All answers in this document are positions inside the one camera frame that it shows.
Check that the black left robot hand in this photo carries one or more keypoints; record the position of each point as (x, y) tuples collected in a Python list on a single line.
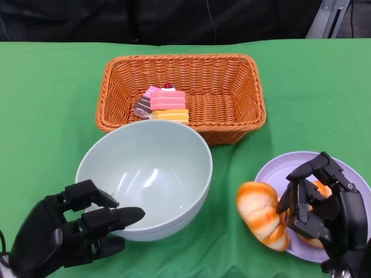
[(43, 237)]

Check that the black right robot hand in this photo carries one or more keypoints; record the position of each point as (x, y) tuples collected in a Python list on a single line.
[(347, 220)]

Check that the round orange croissant bread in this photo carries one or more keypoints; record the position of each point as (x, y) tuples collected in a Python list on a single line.
[(323, 189)]

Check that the long orange striped bread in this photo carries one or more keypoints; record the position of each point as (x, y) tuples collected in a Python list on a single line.
[(261, 214)]

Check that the pale grey-green bowl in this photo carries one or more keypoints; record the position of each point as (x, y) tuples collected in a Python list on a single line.
[(145, 159)]

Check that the chocolate and pink cake slice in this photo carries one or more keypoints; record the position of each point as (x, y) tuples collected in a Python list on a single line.
[(142, 106)]

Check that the yellow and pink cake slice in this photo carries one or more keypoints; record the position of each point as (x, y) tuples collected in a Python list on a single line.
[(171, 107)]

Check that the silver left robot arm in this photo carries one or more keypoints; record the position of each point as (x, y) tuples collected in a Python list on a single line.
[(5, 270)]

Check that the white round plate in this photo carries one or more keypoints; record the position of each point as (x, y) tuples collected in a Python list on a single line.
[(272, 171)]

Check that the orange wicker basket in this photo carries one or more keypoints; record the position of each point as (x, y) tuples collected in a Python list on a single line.
[(217, 116)]

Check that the green tablecloth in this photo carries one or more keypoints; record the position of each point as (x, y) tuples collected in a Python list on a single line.
[(43, 87)]

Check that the black backdrop cloth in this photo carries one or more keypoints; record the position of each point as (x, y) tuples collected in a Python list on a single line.
[(87, 20)]

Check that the silver aluminium frame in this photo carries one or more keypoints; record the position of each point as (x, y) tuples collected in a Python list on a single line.
[(320, 26)]

